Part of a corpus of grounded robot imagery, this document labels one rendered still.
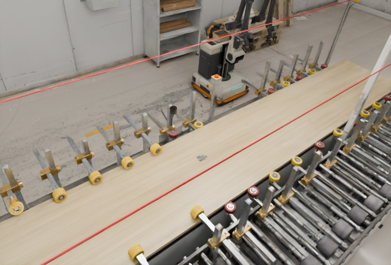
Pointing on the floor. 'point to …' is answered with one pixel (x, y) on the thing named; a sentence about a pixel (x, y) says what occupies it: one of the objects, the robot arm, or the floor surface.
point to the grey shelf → (148, 0)
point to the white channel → (368, 88)
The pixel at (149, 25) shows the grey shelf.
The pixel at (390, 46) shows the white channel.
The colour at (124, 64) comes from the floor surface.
